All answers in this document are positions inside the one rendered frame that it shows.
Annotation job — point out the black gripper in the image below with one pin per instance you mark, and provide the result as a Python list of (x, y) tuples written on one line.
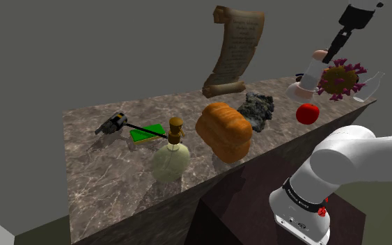
[(357, 17)]

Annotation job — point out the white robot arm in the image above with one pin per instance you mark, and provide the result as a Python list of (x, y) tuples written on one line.
[(348, 159)]

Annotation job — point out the brown ball with purple spikes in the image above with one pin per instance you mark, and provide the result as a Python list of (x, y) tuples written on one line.
[(340, 79)]

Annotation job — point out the pink and clear grinder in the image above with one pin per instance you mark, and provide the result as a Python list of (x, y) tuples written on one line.
[(309, 76)]

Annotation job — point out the small dark blue object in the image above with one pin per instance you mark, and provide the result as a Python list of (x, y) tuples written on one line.
[(299, 77)]

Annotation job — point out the clear glass bottle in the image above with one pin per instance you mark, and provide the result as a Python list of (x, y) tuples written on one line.
[(368, 86)]

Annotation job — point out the red apple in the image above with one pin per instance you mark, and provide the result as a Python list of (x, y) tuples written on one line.
[(307, 114)]

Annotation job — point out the brown parchment scroll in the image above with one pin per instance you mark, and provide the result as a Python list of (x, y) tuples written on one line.
[(238, 44)]

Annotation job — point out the dark grey rock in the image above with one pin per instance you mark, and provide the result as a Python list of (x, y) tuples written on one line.
[(258, 108)]

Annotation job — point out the orange-brown bread loaf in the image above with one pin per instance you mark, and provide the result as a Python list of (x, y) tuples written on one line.
[(224, 130)]

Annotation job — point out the dark maroon robot stand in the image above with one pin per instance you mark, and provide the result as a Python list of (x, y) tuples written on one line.
[(260, 200)]

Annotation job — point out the pale green soap dispenser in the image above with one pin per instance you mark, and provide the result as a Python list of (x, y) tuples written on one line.
[(171, 159)]

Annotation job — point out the green and yellow sponge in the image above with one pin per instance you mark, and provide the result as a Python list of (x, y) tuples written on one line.
[(146, 133)]

